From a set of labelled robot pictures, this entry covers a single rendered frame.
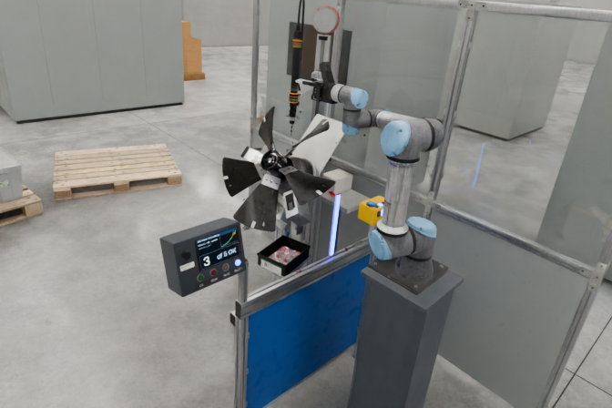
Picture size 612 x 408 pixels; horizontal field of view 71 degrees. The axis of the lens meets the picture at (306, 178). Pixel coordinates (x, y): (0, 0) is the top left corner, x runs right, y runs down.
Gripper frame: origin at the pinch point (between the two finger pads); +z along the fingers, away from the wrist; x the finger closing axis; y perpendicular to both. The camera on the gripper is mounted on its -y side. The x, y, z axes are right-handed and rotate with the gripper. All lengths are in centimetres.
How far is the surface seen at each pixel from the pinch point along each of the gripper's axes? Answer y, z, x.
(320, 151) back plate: 45, 16, 31
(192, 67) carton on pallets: 123, 751, 358
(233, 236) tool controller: 46, -33, -60
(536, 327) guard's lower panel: 109, -105, 72
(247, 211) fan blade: 67, 13, -21
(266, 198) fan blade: 62, 10, -11
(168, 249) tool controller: 46, -28, -82
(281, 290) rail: 84, -30, -32
